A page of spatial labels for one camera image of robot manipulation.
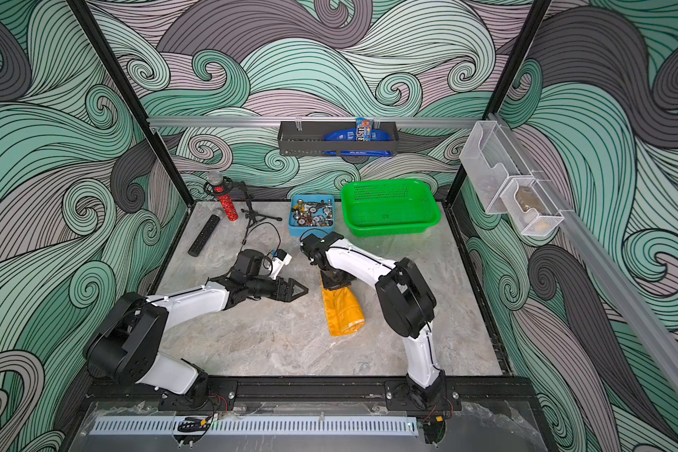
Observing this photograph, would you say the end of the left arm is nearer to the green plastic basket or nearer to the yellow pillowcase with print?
the yellow pillowcase with print

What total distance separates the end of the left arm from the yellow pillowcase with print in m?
0.12

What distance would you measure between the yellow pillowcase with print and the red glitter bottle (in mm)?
495

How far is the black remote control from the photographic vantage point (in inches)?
40.6

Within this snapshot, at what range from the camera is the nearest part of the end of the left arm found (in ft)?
2.33

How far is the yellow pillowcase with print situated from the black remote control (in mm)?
534

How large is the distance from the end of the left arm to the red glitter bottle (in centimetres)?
32

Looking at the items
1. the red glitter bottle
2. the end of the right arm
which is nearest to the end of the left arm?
the end of the right arm

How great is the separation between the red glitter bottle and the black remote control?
9cm

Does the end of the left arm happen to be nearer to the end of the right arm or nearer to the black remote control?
the end of the right arm

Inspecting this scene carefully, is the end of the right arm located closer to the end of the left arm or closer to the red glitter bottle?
the end of the left arm

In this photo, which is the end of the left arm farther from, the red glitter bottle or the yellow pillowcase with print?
the red glitter bottle

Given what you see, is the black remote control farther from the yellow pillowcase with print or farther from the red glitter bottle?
the yellow pillowcase with print

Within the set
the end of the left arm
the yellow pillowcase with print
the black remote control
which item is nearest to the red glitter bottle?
the black remote control

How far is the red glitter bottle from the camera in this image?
0.93m
